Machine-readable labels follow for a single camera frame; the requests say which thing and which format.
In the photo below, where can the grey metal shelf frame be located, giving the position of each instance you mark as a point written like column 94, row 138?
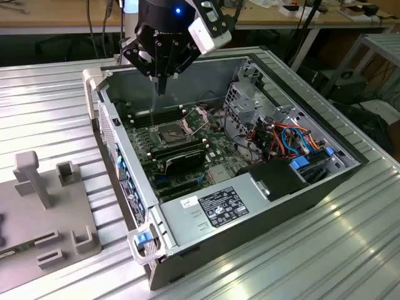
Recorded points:
column 379, row 39

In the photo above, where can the black power adapter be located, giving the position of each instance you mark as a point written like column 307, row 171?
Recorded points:
column 372, row 10

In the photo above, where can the silver drive cage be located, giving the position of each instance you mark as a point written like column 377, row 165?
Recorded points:
column 247, row 104

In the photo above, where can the thin metal locking lever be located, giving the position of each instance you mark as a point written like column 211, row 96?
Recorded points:
column 152, row 120

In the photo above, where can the black RAM slot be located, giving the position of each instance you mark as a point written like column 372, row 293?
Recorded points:
column 162, row 118
column 156, row 111

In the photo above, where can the open grey PC case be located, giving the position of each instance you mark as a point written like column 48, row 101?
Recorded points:
column 265, row 218

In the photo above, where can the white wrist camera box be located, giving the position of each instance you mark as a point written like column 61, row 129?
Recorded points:
column 207, row 36

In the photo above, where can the black plastic shroud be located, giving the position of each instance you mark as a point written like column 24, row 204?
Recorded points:
column 275, row 181

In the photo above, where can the small blue clip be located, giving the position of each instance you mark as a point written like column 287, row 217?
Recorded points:
column 328, row 151

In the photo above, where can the green motherboard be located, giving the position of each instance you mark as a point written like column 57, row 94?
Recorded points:
column 218, row 150

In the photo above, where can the black expansion slot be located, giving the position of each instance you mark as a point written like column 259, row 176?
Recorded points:
column 178, row 187

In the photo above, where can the black tripod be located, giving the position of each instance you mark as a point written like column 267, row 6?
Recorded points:
column 297, row 47

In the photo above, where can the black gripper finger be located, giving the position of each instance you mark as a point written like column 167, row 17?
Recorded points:
column 186, row 56
column 139, row 54

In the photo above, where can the CPU socket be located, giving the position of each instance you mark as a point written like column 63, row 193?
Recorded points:
column 171, row 135

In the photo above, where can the black office chair base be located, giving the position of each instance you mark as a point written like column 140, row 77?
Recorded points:
column 73, row 39

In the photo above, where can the grey parts rack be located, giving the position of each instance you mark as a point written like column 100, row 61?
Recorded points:
column 62, row 212

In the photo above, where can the blue slot latch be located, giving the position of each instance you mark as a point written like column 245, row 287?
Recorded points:
column 118, row 163
column 127, row 175
column 134, row 189

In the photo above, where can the black graphics card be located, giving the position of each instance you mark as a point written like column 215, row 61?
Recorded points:
column 187, row 161

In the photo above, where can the silver chipset heatsink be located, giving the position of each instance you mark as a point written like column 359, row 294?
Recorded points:
column 218, row 173

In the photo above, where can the black RAM stick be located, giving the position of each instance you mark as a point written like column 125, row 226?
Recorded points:
column 184, row 151
column 178, row 146

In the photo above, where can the hard disk in blue carrier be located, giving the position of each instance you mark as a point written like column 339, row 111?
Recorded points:
column 299, row 164

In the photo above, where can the grey power supply unit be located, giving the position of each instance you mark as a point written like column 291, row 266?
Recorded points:
column 187, row 225

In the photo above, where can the brown cardboard piece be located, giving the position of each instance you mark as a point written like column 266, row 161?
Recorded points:
column 353, row 12

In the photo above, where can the green RAM stick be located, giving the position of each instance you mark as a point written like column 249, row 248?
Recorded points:
column 9, row 253

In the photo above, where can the wooden desk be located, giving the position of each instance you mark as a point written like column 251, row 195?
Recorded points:
column 62, row 15

